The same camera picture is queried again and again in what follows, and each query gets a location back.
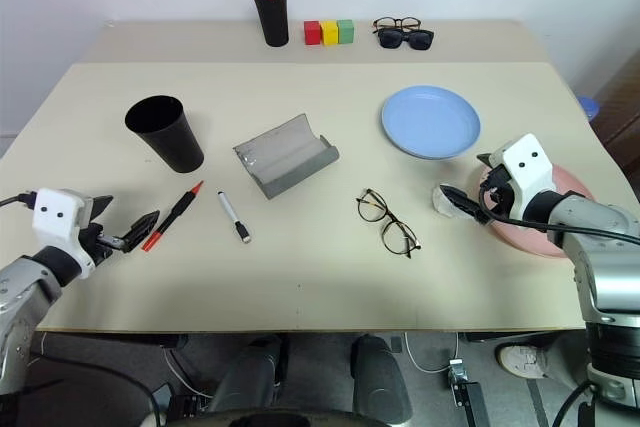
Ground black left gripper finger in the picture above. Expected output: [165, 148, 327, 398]
[118, 209, 162, 255]
[91, 194, 116, 224]

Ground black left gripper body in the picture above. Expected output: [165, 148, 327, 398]
[74, 198, 127, 259]

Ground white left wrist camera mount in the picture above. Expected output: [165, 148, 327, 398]
[31, 188, 97, 281]

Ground white shoe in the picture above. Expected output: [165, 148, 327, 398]
[494, 342, 550, 380]

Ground clear crumpled plastic wrapper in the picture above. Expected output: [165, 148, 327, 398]
[431, 184, 457, 219]

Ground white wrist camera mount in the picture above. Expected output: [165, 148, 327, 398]
[31, 188, 97, 281]
[488, 133, 557, 222]

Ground black floor bracket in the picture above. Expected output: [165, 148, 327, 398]
[446, 358, 492, 427]

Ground dark rounded robot leg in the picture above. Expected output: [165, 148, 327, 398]
[207, 333, 290, 414]
[350, 333, 415, 425]

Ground white floor cable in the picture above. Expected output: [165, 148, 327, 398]
[403, 330, 460, 375]

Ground pink plate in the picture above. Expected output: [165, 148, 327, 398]
[469, 163, 597, 259]

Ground yellow cube block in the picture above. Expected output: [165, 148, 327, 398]
[319, 20, 341, 47]

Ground blue round lid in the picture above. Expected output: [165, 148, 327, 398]
[576, 94, 602, 123]

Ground grey open glasses case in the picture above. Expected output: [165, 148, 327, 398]
[232, 113, 341, 201]

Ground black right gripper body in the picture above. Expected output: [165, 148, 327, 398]
[477, 165, 517, 216]

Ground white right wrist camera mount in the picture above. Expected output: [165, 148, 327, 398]
[488, 133, 557, 222]

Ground empty black cup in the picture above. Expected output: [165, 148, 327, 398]
[124, 94, 206, 174]

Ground black floor cable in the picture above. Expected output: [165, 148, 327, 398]
[19, 346, 164, 427]

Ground white marker with black cap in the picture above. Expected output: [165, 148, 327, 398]
[216, 190, 252, 244]

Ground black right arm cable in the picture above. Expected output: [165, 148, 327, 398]
[477, 185, 640, 250]

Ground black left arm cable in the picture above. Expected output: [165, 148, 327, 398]
[0, 190, 37, 209]

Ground brown rimmed eyeglasses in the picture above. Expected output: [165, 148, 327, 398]
[371, 16, 423, 34]

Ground black pen holder cup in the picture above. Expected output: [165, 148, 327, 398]
[252, 0, 291, 48]

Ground red and black pen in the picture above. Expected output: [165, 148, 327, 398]
[140, 179, 206, 253]

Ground brown wooden cabinet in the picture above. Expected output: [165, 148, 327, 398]
[588, 52, 640, 183]

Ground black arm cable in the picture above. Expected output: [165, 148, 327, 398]
[0, 190, 37, 209]
[477, 185, 640, 250]

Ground blue plate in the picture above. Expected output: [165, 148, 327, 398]
[381, 85, 482, 161]

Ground thin black rimmed eyeglasses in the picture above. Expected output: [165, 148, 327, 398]
[355, 187, 422, 261]

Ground black sunglasses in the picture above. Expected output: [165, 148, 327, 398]
[376, 28, 436, 52]

